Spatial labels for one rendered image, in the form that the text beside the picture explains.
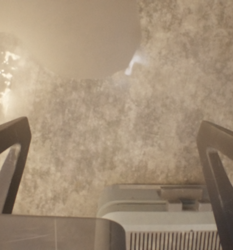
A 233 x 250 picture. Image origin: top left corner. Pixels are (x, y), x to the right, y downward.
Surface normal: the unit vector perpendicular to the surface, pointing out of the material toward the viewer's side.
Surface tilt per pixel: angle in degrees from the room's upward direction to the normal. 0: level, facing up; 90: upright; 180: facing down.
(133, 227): 0
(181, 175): 0
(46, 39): 0
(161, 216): 45
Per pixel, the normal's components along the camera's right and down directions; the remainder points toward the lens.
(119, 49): 0.03, 0.10
